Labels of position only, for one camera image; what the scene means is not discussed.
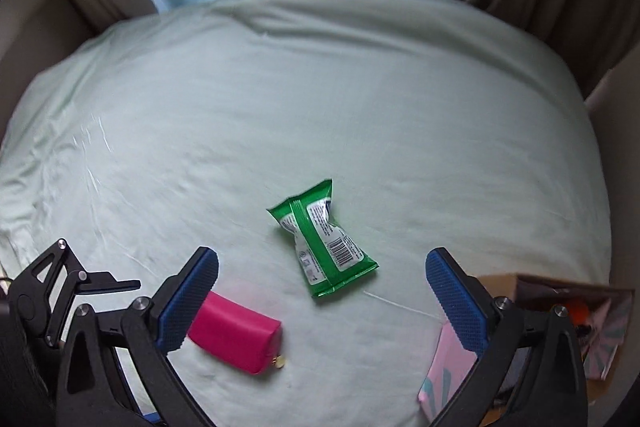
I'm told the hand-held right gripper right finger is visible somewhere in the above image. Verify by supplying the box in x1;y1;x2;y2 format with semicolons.
424;248;589;427

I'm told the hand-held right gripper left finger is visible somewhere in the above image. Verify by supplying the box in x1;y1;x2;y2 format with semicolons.
56;247;231;427

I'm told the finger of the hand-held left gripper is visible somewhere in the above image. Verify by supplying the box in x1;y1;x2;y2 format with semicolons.
12;238;142;349

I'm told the pink zipper pouch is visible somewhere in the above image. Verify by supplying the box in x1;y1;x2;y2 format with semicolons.
187;290;289;377

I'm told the patterned cardboard box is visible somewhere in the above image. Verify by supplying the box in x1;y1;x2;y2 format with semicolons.
417;274;636;427

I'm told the orange pompom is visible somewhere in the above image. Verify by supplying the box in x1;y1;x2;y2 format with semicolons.
564;299;590;327

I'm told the green wet wipes packet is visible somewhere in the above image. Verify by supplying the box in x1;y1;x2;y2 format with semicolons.
265;179;380;300

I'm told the beige padded headboard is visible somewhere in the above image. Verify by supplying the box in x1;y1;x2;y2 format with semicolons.
0;0;97;134

